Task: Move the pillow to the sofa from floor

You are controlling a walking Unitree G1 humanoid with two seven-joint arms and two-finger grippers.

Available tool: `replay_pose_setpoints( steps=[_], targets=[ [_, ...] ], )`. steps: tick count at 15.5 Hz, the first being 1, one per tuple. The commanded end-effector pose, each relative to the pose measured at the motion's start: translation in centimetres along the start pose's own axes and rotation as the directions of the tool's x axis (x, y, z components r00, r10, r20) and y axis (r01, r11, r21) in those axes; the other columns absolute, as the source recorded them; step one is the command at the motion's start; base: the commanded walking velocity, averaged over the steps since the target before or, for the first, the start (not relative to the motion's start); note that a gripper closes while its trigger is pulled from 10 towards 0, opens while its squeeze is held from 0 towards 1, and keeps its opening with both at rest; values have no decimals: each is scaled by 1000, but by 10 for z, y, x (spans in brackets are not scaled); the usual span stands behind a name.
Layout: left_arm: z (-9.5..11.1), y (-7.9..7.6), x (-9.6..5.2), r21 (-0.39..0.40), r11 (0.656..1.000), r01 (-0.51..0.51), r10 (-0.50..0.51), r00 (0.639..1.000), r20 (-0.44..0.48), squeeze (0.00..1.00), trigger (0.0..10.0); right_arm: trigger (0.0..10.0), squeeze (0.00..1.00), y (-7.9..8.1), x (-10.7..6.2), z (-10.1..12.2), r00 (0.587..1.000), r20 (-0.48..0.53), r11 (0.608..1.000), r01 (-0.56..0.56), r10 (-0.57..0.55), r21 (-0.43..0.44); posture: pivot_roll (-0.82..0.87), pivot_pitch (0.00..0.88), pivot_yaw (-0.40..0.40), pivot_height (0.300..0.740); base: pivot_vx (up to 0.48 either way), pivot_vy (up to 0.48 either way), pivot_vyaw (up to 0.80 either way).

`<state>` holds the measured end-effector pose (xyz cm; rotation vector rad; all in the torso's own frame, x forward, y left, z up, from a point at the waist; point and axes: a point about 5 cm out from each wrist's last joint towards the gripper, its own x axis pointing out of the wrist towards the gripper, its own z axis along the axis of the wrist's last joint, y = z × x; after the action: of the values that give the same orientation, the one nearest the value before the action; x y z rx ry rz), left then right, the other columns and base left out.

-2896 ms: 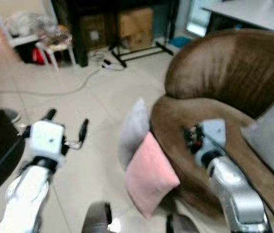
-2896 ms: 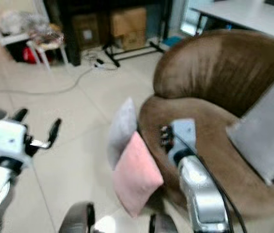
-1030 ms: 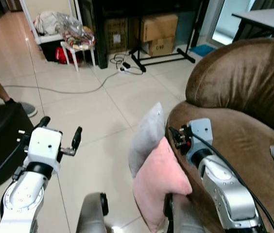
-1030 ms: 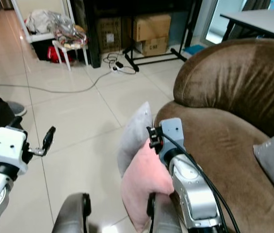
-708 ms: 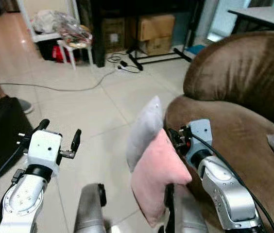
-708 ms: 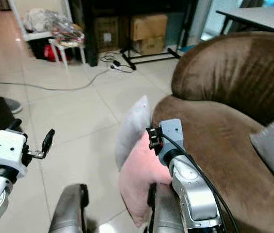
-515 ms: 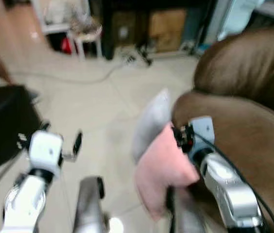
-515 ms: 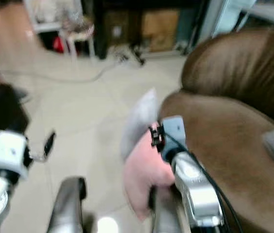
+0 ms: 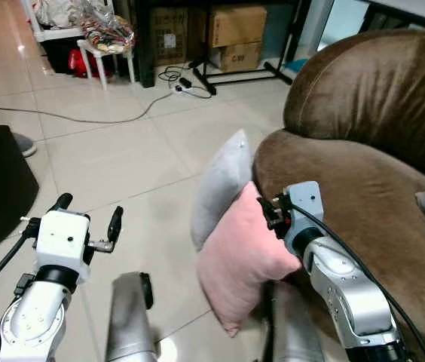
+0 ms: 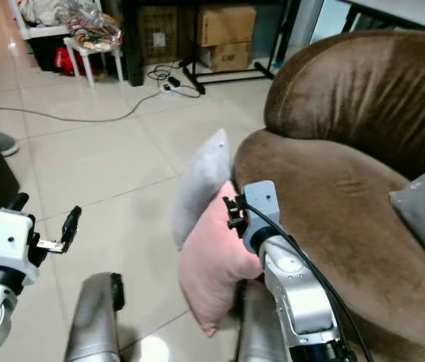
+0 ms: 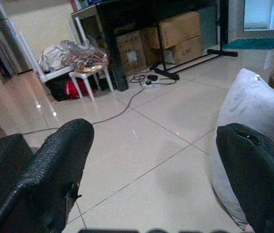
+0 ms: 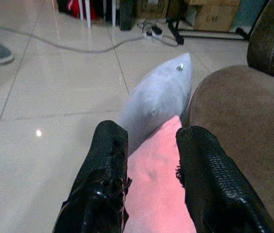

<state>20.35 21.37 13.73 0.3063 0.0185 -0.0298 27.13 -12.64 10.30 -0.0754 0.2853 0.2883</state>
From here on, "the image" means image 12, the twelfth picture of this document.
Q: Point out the black metal stand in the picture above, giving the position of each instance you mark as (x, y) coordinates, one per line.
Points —
(178, 29)

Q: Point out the brown cardboard box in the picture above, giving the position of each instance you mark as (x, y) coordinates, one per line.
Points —
(213, 14)

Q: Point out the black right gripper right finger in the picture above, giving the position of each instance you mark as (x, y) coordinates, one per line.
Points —
(214, 179)

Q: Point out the light grey pillow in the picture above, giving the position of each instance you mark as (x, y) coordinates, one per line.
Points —
(159, 97)

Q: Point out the white chair leg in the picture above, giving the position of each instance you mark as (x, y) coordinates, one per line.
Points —
(114, 12)
(86, 13)

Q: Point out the black box speaker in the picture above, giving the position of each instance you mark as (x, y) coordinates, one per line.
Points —
(127, 14)

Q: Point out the pink pillow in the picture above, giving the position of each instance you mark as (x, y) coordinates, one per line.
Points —
(157, 179)

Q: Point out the red bag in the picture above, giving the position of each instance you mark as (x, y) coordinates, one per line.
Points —
(78, 8)

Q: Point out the brown fabric sofa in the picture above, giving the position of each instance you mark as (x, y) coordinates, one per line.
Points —
(246, 116)

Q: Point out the white power strip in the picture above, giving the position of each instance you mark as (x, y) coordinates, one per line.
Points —
(154, 34)

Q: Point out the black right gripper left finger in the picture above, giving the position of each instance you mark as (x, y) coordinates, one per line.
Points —
(103, 179)

